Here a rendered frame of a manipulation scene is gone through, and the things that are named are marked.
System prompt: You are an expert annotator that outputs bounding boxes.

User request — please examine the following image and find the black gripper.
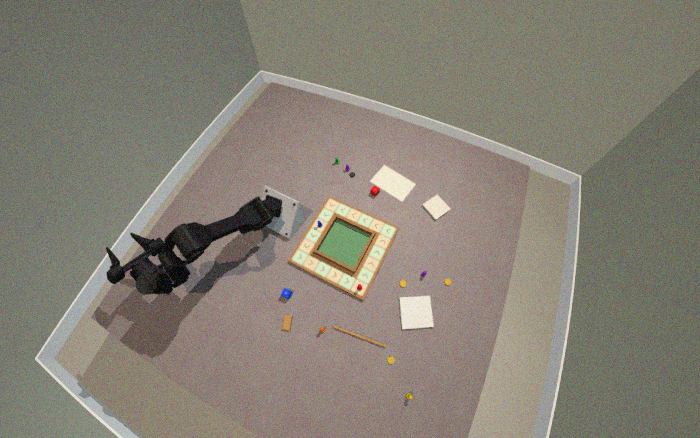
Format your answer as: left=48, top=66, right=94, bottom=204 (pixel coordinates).
left=106, top=232, right=164, bottom=284

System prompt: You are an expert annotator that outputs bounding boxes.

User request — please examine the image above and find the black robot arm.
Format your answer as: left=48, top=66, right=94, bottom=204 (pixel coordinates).
left=130, top=194, right=282, bottom=295

